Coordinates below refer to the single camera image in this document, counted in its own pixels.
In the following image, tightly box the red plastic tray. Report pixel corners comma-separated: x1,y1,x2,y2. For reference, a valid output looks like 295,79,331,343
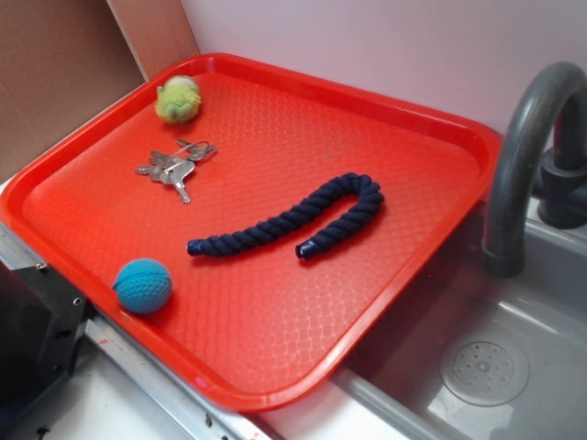
1,54,501,413

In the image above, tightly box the silver key bunch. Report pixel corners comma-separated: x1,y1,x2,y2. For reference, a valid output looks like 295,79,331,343
134,139,217,204

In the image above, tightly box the aluminium rail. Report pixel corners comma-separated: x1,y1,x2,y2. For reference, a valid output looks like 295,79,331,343
1,226,266,439

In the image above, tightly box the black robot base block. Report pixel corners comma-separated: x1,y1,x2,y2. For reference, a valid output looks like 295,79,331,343
1,265,88,407

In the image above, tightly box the navy blue rope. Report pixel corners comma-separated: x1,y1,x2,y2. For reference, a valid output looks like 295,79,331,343
186,171,385,265

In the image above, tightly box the blue knitted ball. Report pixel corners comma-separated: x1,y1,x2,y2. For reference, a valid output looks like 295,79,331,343
113,258,172,314

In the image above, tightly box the green plush animal toy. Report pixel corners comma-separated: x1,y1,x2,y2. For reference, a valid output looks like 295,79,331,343
155,75,202,125

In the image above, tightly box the grey plastic sink basin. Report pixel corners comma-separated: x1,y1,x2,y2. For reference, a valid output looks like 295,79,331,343
333,207,586,439

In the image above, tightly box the brown cardboard panel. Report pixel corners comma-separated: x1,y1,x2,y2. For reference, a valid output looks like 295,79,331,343
1,1,199,181

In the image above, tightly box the grey toy faucet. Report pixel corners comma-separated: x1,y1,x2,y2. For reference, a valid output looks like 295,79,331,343
482,61,586,278

